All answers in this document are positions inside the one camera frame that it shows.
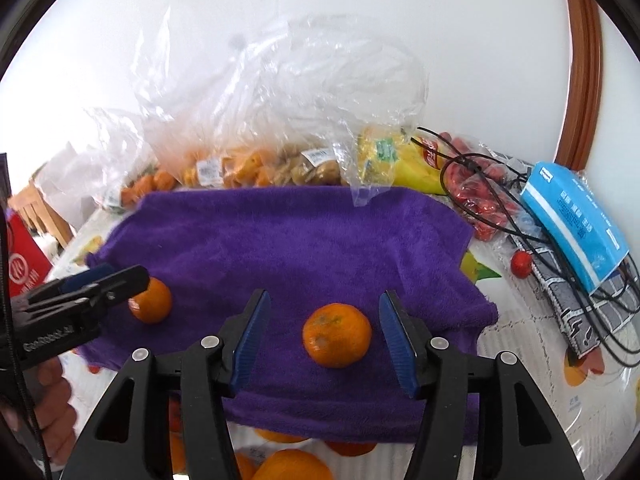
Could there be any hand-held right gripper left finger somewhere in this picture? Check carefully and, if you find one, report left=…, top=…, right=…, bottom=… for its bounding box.
left=60, top=288, right=273, bottom=480

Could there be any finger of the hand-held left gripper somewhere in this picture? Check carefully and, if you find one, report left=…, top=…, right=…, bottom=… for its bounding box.
left=27, top=264, right=118, bottom=305
left=70, top=266, right=151, bottom=311

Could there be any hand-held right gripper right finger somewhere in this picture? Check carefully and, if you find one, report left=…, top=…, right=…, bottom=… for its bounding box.
left=378, top=290, right=586, bottom=480

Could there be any small mandarin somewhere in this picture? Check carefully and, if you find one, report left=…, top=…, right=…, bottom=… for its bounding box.
left=128, top=277, right=173, bottom=324

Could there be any large orange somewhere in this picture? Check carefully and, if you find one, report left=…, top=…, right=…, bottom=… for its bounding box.
left=302, top=302, right=373, bottom=369

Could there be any person's left hand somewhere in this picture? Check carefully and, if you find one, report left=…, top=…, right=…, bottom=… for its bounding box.
left=10, top=357, right=77, bottom=467

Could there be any red paper bag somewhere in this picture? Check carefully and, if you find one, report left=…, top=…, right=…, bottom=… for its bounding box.
left=6, top=212, right=53, bottom=301

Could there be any wooden chair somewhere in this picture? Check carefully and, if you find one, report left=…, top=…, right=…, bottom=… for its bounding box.
left=7, top=180, right=76, bottom=251

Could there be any white plastic bag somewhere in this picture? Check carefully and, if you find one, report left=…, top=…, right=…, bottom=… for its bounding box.
left=32, top=142, right=121, bottom=211

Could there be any clear bag of tangerines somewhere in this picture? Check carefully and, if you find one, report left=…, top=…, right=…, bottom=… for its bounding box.
left=85, top=107, right=178, bottom=211

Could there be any purple towel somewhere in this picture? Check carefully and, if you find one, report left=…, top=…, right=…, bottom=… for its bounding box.
left=80, top=185, right=500, bottom=446

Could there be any fruit print tablecloth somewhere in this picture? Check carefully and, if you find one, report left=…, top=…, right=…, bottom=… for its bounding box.
left=47, top=180, right=640, bottom=480

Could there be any clear bag of red tomatoes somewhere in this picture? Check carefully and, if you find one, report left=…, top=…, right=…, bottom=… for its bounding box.
left=440, top=132, right=531, bottom=243

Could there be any grey checked cloth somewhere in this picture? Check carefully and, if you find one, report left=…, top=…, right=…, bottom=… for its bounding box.
left=507, top=237, right=640, bottom=361

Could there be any yellow packet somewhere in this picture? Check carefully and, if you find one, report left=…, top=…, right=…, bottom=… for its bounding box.
left=357, top=127, right=451, bottom=196

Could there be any clear bag of longans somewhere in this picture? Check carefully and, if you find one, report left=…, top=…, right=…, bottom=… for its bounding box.
left=240, top=15, right=431, bottom=198

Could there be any blue tissue pack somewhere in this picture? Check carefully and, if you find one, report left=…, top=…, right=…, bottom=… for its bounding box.
left=519, top=161, right=631, bottom=297

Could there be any wooden door frame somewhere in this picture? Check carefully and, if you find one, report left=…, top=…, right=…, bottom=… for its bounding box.
left=554, top=0, right=607, bottom=171

